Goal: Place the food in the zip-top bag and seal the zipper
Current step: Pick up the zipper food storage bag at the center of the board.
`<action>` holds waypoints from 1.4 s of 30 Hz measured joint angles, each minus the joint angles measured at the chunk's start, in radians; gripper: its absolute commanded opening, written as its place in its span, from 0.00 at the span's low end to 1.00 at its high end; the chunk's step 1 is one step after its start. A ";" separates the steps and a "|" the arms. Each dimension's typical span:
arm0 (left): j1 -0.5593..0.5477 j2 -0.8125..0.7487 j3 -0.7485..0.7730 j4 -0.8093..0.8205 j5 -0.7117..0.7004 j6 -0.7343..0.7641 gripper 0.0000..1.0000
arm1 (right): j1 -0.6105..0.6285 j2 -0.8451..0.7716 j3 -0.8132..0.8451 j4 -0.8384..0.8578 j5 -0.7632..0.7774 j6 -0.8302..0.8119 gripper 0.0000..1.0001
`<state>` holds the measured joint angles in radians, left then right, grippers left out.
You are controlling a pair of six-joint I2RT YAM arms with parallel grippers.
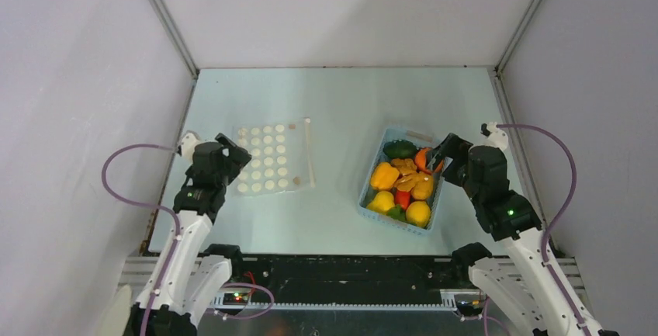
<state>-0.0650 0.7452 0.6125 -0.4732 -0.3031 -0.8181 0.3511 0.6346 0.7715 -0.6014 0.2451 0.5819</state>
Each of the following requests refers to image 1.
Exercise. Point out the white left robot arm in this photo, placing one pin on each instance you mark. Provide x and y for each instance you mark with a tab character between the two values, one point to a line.
182	285

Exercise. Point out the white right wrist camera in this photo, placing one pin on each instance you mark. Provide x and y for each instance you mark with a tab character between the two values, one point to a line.
494	136

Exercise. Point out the orange yellow bell pepper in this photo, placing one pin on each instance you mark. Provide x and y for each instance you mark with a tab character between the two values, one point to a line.
384	177

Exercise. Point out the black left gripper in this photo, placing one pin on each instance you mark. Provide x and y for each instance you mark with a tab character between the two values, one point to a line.
239	157

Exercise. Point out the clear dotted zip top bag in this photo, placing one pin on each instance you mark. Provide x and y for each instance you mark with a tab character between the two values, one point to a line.
280	158

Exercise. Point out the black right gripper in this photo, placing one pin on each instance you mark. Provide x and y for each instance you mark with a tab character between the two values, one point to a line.
453	152

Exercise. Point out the green pepper stem piece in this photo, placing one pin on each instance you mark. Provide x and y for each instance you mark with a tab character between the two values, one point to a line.
397	213

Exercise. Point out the dark green avocado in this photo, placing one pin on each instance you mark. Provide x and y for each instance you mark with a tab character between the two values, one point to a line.
401	149

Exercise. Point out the yellow round fruit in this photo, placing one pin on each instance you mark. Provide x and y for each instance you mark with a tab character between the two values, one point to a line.
423	187

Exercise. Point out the red chili pepper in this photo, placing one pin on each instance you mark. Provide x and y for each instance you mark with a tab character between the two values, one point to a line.
402	199

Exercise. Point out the light blue plastic basket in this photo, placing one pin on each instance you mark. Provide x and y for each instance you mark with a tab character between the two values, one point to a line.
367	193

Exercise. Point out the circuit board with leds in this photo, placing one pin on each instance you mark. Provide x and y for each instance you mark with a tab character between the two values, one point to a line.
235	299
469	310

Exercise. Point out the yellow lemon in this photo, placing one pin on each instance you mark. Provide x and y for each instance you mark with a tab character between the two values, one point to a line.
418	213

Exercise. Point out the left circuit board with leds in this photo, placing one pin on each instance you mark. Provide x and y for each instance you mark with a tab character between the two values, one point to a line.
235	299

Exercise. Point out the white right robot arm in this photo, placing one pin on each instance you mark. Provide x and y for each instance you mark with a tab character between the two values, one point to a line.
544	303

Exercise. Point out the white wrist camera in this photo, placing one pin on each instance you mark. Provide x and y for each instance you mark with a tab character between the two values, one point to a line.
494	136
187	144

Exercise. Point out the golden fried chicken piece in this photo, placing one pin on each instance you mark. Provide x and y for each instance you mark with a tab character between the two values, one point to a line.
408	174

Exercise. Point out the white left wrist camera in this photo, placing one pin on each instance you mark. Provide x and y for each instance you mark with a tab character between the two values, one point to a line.
187	144

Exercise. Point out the right circuit board with leds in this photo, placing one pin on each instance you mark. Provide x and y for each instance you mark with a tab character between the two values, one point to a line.
469	310

